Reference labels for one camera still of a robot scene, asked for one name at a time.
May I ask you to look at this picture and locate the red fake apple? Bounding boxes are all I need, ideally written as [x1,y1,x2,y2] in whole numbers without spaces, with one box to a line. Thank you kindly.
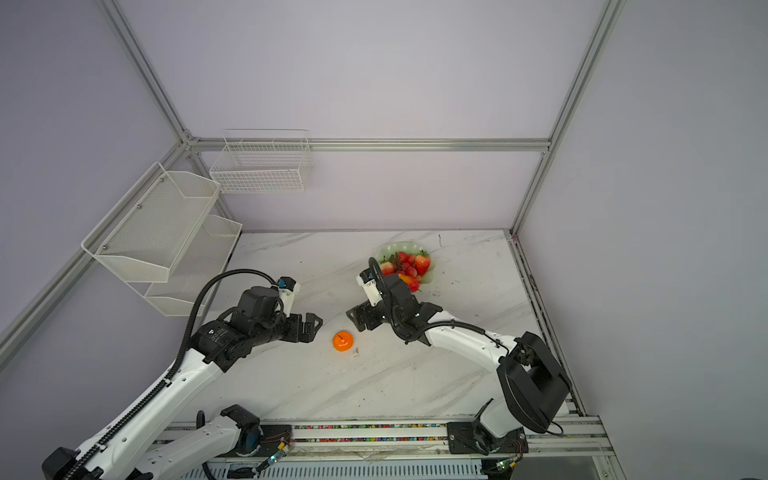
[380,262,397,276]
[412,254,431,276]

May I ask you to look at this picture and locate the red strawberry bunch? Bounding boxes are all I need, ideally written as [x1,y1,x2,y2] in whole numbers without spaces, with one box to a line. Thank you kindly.
[392,252,421,283]

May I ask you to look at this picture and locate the red yellow fake mango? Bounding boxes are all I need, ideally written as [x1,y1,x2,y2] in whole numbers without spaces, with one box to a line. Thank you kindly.
[398,274,420,292]

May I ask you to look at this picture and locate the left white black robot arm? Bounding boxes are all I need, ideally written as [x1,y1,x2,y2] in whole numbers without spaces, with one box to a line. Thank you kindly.
[42,270,323,479]

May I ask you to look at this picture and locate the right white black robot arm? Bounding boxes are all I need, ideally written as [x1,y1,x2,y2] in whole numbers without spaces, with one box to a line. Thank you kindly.
[346,257,572,456]

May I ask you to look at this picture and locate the orange fake tangerine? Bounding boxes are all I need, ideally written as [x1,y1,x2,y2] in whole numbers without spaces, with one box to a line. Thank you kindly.
[332,331,354,352]

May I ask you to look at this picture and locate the green scalloped fruit bowl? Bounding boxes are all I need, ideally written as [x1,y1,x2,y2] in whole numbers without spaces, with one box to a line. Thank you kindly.
[374,242,435,285]

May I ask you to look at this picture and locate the upper white mesh shelf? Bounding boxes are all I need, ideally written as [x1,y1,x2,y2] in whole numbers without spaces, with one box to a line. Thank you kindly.
[81,163,221,283]

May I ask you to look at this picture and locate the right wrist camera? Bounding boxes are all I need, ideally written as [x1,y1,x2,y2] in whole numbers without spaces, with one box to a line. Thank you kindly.
[356,266,383,307]

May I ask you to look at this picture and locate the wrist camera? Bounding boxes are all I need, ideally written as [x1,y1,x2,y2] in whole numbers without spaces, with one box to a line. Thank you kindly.
[277,276,300,317]
[356,266,383,307]

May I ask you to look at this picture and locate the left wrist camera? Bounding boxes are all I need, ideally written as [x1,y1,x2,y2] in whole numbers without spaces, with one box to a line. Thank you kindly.
[277,276,300,317]

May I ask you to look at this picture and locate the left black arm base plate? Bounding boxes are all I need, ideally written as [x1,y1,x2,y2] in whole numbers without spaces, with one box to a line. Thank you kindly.
[235,424,293,458]

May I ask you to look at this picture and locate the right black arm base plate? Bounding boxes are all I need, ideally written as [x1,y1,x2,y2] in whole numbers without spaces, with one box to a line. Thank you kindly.
[446,421,529,456]

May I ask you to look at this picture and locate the white wire wall basket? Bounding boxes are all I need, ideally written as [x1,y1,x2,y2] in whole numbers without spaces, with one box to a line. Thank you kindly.
[209,129,314,194]

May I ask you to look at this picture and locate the aluminium front rail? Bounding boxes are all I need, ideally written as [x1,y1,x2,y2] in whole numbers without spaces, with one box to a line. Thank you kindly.
[261,415,617,461]

